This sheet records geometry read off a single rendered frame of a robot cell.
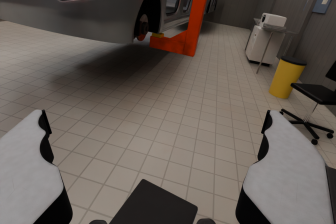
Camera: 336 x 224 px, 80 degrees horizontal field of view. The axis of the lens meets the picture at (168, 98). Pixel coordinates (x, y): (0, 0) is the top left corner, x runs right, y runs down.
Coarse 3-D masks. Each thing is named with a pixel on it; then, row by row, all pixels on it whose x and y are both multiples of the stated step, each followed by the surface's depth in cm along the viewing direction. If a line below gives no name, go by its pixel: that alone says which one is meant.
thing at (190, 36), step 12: (192, 0) 259; (204, 0) 255; (192, 12) 265; (192, 24) 271; (156, 36) 293; (180, 36) 284; (192, 36) 278; (168, 48) 295; (180, 48) 290; (192, 48) 285
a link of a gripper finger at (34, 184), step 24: (24, 120) 10; (0, 144) 9; (24, 144) 9; (48, 144) 10; (0, 168) 8; (24, 168) 8; (48, 168) 8; (0, 192) 7; (24, 192) 7; (48, 192) 7; (0, 216) 6; (24, 216) 6; (48, 216) 6
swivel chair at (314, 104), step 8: (328, 72) 249; (296, 88) 243; (304, 88) 237; (312, 88) 242; (320, 88) 246; (312, 96) 222; (320, 96) 222; (328, 96) 226; (312, 104) 244; (320, 104) 215; (328, 104) 216; (280, 112) 282; (288, 112) 272; (312, 112) 248; (288, 120) 252; (296, 120) 255; (304, 120) 254; (320, 128) 250; (328, 136) 250
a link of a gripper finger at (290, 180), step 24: (264, 120) 12; (264, 144) 9; (288, 144) 9; (312, 144) 9; (264, 168) 8; (288, 168) 8; (312, 168) 8; (240, 192) 7; (264, 192) 7; (288, 192) 7; (312, 192) 7; (240, 216) 7; (264, 216) 6; (288, 216) 6; (312, 216) 6
